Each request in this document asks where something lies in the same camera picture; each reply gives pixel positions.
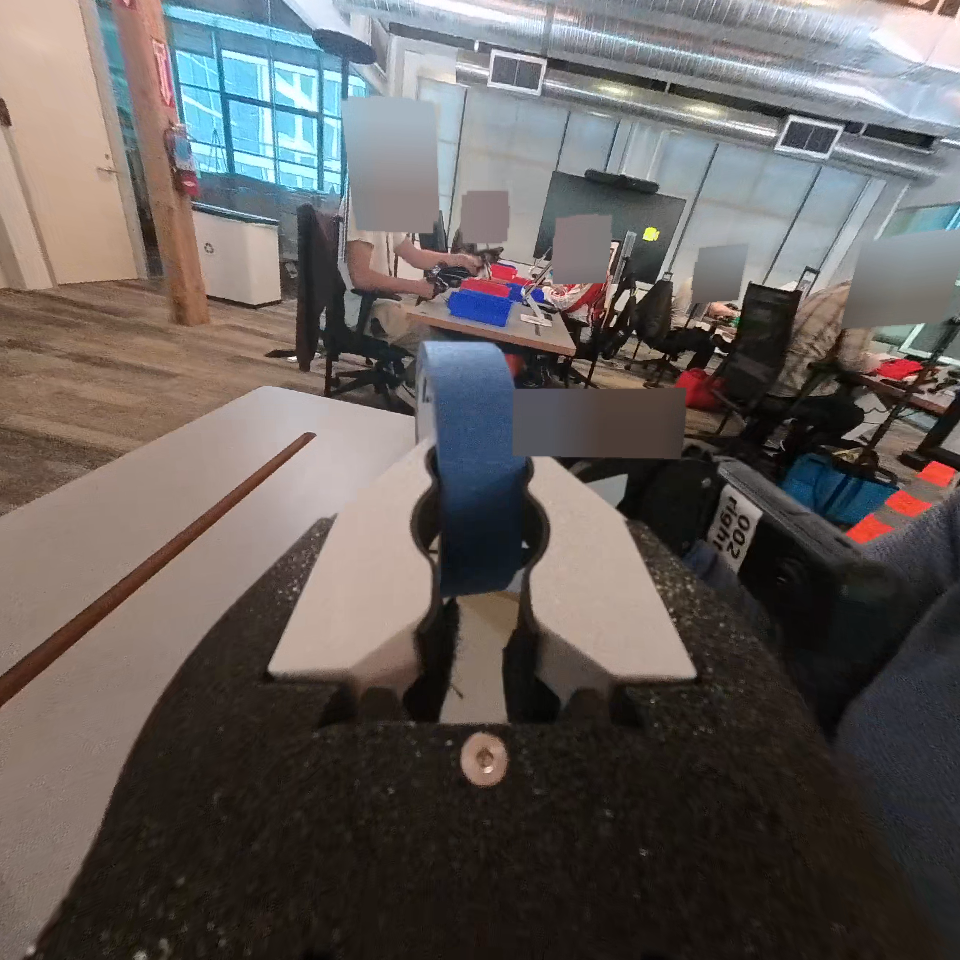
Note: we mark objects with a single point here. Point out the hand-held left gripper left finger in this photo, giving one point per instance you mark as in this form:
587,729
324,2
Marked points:
352,600

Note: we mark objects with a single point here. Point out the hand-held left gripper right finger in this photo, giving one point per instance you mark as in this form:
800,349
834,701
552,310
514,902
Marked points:
607,600

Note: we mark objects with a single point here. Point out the blue tape roll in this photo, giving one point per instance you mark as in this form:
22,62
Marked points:
480,450

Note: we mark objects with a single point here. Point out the person's right forearm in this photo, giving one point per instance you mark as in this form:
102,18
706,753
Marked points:
915,675

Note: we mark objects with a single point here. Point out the blue bag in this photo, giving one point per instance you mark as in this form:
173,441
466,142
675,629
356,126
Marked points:
832,487

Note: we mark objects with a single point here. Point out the orange reflective vest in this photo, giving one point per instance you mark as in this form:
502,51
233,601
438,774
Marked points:
907,502

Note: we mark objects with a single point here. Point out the red container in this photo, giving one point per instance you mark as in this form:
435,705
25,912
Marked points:
697,390

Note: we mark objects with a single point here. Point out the black office chair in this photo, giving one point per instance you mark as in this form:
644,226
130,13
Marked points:
761,352
652,315
319,285

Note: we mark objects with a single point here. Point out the brown top table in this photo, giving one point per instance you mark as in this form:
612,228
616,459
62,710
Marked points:
517,337

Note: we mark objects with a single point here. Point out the white screen stand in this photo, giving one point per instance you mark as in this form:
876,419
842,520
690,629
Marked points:
536,304

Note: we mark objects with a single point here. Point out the blue bin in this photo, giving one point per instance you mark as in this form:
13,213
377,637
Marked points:
480,309

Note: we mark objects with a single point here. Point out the red storage bin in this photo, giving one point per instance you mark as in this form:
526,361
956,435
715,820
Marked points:
487,289

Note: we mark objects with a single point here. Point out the white recycling cabinet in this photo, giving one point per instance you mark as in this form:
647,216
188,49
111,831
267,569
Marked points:
236,255

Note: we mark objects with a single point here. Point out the ceiling air vent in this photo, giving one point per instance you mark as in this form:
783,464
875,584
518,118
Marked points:
808,136
517,71

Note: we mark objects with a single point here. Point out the red fire extinguisher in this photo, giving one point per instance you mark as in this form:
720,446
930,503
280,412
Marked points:
184,161

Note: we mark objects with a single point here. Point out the large window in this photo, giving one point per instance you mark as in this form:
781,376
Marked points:
255,97

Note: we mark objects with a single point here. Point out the white door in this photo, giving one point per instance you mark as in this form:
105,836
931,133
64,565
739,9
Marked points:
67,150

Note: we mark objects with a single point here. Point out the black floor lamp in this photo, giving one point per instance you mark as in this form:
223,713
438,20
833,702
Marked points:
343,45

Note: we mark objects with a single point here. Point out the large black wall screen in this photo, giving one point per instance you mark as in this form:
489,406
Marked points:
600,217

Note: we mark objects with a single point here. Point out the wooden post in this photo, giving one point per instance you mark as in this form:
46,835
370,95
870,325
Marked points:
161,187

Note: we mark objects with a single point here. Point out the silver ceiling duct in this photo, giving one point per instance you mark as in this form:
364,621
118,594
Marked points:
675,112
675,30

